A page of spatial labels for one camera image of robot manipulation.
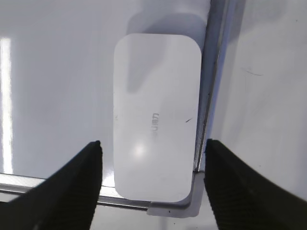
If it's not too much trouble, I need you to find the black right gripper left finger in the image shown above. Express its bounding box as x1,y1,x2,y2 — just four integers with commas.
0,141,103,230

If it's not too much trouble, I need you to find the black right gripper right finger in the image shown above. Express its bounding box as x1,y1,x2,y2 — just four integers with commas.
204,139,307,230

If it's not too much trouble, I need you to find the white whiteboard eraser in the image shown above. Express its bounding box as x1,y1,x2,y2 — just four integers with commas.
113,34,201,202

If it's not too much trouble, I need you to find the white board with aluminium frame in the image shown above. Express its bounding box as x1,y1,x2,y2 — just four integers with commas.
0,0,236,218

